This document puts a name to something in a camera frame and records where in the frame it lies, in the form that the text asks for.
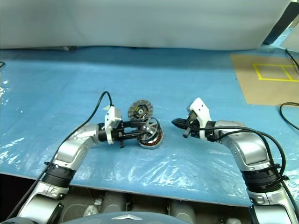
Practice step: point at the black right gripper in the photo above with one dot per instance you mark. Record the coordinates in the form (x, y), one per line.
(194, 121)

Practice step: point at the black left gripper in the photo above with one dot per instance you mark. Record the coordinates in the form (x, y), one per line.
(119, 133)

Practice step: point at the grey round object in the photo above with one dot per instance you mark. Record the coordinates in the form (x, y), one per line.
(133, 108)

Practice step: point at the silver spoked motor rotor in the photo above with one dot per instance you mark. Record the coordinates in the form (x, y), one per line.
(158, 129)

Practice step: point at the motor housing with copper windings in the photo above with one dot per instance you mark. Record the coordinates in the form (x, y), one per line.
(154, 143)

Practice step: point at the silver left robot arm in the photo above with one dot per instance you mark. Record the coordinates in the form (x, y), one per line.
(70, 151)

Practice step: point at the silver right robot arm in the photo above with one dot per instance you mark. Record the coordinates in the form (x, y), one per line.
(245, 144)

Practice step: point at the grey rounded shape under table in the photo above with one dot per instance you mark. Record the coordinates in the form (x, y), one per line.
(114, 201)
(181, 210)

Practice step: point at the brown cardboard sheet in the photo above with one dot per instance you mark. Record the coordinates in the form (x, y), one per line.
(261, 93)

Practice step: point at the white crumpled object under table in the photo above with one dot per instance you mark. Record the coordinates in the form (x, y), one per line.
(90, 210)

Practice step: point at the grey robot torso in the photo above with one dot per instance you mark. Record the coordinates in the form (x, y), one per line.
(105, 219)

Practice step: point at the white backdrop cloth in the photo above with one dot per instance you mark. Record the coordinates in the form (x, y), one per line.
(140, 23)

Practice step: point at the pale grey leaning board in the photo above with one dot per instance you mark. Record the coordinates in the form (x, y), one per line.
(293, 39)

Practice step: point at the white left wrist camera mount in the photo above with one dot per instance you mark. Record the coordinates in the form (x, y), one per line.
(109, 126)

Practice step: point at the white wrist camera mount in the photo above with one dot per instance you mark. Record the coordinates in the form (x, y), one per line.
(201, 107)
(109, 126)

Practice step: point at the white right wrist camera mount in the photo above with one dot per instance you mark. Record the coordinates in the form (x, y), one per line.
(201, 107)

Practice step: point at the dark upright frame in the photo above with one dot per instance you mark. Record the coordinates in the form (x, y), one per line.
(278, 25)

